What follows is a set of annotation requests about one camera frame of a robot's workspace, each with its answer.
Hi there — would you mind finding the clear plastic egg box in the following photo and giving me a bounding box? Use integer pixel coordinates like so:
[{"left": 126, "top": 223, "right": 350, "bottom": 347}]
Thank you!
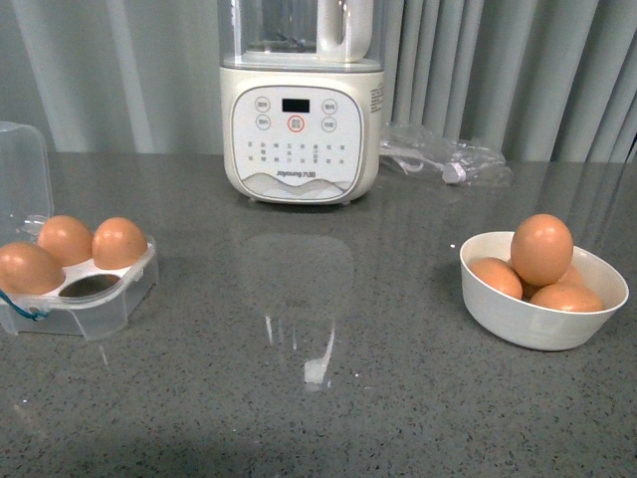
[{"left": 1, "top": 121, "right": 159, "bottom": 341}]

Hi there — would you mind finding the cream soy milk maker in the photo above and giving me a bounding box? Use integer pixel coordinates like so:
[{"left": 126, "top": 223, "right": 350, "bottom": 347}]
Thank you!
[{"left": 218, "top": 0, "right": 386, "bottom": 205}]

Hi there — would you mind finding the clear plastic bag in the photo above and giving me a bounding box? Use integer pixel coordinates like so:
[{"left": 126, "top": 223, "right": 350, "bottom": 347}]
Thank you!
[{"left": 380, "top": 122, "right": 514, "bottom": 188}]

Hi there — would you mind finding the brown egg back in bowl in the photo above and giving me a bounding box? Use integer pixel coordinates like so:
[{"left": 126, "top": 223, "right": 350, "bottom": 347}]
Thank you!
[{"left": 556, "top": 264, "right": 584, "bottom": 286}]

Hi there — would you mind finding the white power cord plug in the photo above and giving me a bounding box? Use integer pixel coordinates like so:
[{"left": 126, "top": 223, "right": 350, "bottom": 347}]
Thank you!
[{"left": 379, "top": 143, "right": 467, "bottom": 184}]

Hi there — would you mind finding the brown egg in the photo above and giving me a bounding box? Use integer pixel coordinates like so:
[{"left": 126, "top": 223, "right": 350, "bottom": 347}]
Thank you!
[
  {"left": 1, "top": 242, "right": 66, "bottom": 295},
  {"left": 469, "top": 257, "right": 523, "bottom": 300},
  {"left": 531, "top": 283, "right": 603, "bottom": 313},
  {"left": 510, "top": 214, "right": 573, "bottom": 287},
  {"left": 37, "top": 215, "right": 94, "bottom": 267},
  {"left": 93, "top": 217, "right": 147, "bottom": 270},
  {"left": 556, "top": 264, "right": 584, "bottom": 286}
]

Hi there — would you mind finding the brown egg front in bowl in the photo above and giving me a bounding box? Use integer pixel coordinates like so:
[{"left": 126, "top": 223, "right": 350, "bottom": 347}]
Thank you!
[{"left": 531, "top": 283, "right": 603, "bottom": 313}]

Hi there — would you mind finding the white round bowl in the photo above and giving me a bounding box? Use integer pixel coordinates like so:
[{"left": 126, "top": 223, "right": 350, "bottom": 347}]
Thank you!
[{"left": 459, "top": 231, "right": 629, "bottom": 351}]

